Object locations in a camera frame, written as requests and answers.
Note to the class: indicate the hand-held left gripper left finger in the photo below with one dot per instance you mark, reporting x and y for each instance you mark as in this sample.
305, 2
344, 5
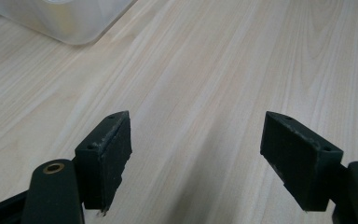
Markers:
105, 161

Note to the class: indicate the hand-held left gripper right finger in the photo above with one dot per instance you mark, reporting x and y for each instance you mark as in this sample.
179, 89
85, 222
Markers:
301, 161

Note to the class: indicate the clear plastic container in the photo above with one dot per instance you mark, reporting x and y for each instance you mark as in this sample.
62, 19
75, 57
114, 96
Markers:
68, 21

